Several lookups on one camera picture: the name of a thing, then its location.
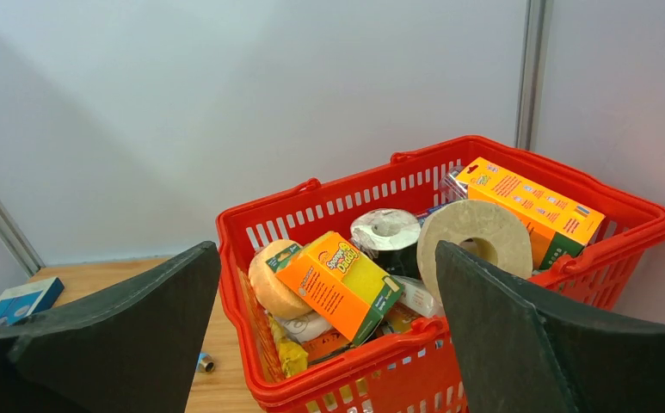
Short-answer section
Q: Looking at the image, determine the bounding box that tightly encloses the white packet in basket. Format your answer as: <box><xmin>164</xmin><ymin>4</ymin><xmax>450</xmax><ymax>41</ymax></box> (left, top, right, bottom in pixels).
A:
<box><xmin>392</xmin><ymin>275</ymin><xmax>445</xmax><ymax>317</ymax></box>

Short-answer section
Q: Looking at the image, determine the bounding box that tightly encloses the red plastic shopping basket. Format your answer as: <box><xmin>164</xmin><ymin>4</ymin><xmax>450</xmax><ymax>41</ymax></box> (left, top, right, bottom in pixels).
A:
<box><xmin>216</xmin><ymin>135</ymin><xmax>665</xmax><ymax>412</ymax></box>

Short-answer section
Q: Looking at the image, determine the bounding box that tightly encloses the blue plastic faucet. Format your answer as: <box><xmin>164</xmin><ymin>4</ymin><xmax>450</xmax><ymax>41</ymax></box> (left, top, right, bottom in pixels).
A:
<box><xmin>195</xmin><ymin>352</ymin><xmax>215</xmax><ymax>373</ymax></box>

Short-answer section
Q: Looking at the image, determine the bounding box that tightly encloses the round orange sponge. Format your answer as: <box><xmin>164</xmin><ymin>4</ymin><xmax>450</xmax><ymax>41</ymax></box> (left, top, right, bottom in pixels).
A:
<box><xmin>248</xmin><ymin>239</ymin><xmax>312</xmax><ymax>320</ymax></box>

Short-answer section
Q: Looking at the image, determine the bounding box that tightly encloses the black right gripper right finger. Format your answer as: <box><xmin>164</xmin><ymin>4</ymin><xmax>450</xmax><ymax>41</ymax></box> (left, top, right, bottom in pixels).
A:
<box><xmin>435</xmin><ymin>241</ymin><xmax>665</xmax><ymax>412</ymax></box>

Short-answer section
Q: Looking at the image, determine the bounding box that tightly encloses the blue packet in basket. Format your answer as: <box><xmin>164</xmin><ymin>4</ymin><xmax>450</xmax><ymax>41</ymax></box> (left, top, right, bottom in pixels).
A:
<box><xmin>416</xmin><ymin>202</ymin><xmax>449</xmax><ymax>225</ymax></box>

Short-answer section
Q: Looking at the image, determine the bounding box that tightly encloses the blue white faucet box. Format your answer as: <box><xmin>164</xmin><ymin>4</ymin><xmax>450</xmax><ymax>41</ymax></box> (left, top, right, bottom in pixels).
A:
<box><xmin>0</xmin><ymin>277</ymin><xmax>65</xmax><ymax>326</ymax></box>

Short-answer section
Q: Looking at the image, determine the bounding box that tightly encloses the brown toilet paper roll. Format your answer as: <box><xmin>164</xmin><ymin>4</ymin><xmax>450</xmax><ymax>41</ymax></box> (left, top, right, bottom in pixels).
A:
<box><xmin>416</xmin><ymin>200</ymin><xmax>533</xmax><ymax>303</ymax></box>

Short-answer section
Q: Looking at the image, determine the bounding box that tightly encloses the yellow packet in basket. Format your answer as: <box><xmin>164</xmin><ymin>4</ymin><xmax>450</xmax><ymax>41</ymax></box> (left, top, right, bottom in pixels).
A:
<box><xmin>268</xmin><ymin>314</ymin><xmax>309</xmax><ymax>378</ymax></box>

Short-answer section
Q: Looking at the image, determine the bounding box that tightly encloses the silver foil tape roll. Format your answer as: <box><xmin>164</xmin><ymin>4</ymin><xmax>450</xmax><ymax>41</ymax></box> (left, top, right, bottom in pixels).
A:
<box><xmin>350</xmin><ymin>208</ymin><xmax>421</xmax><ymax>280</ymax></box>

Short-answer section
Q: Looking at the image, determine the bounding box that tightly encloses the orange sponge daddy box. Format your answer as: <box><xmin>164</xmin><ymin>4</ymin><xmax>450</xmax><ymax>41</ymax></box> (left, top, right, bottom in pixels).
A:
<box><xmin>266</xmin><ymin>231</ymin><xmax>403</xmax><ymax>346</ymax></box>

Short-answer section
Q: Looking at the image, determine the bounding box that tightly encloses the long orange product box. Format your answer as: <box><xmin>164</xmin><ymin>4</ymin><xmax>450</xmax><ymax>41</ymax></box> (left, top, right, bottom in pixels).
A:
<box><xmin>440</xmin><ymin>157</ymin><xmax>605</xmax><ymax>271</ymax></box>

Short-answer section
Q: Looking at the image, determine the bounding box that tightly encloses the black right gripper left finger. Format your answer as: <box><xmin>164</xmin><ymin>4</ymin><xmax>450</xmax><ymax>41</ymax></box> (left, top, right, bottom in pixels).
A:
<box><xmin>0</xmin><ymin>241</ymin><xmax>221</xmax><ymax>412</ymax></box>

